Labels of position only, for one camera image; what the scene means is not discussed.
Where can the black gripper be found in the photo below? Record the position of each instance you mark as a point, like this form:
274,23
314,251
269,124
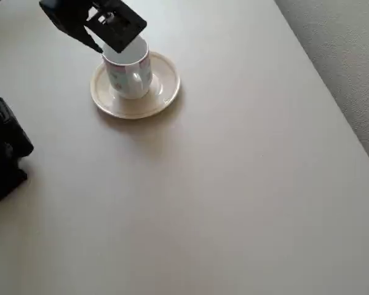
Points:
80,33

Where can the white ceramic mug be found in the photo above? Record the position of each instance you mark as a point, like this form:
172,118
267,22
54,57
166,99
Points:
127,70

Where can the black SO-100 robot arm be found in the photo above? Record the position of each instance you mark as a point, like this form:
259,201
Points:
3,147

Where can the cream white saucer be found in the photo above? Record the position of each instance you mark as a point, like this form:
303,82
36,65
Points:
160,98

